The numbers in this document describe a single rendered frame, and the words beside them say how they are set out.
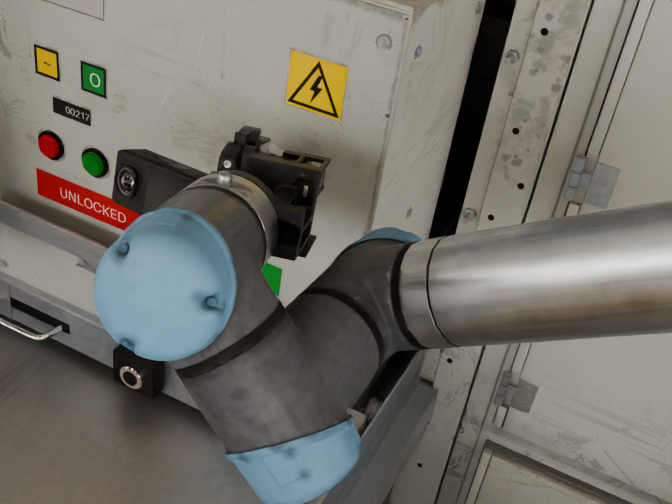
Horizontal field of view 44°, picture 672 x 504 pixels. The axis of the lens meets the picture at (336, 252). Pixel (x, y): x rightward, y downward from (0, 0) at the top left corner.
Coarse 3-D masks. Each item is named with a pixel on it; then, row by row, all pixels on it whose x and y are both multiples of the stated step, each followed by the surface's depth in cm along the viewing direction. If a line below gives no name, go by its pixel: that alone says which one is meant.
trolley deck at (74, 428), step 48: (0, 336) 107; (0, 384) 100; (48, 384) 101; (96, 384) 102; (0, 432) 94; (48, 432) 95; (96, 432) 96; (144, 432) 97; (192, 432) 98; (0, 480) 89; (48, 480) 90; (96, 480) 90; (144, 480) 91; (192, 480) 92; (240, 480) 93; (384, 480) 96
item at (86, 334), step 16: (0, 272) 105; (16, 288) 104; (32, 288) 103; (16, 304) 105; (32, 304) 104; (48, 304) 102; (64, 304) 102; (16, 320) 107; (32, 320) 105; (48, 320) 104; (64, 320) 102; (80, 320) 101; (96, 320) 100; (64, 336) 104; (80, 336) 102; (96, 336) 101; (96, 352) 102; (112, 352) 101; (176, 384) 98; (192, 400) 98
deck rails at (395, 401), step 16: (416, 368) 108; (384, 384) 109; (400, 384) 101; (416, 384) 110; (400, 400) 105; (384, 416) 99; (368, 432) 93; (384, 432) 102; (368, 448) 97; (352, 480) 95; (320, 496) 92; (336, 496) 90
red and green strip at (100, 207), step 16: (48, 176) 93; (48, 192) 94; (64, 192) 93; (80, 192) 92; (80, 208) 93; (96, 208) 92; (112, 208) 91; (112, 224) 92; (128, 224) 91; (272, 272) 85; (272, 288) 86
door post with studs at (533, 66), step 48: (528, 0) 82; (576, 0) 80; (528, 48) 84; (528, 96) 86; (480, 144) 92; (528, 144) 89; (480, 192) 94; (528, 192) 91; (432, 384) 110; (432, 432) 114; (432, 480) 118
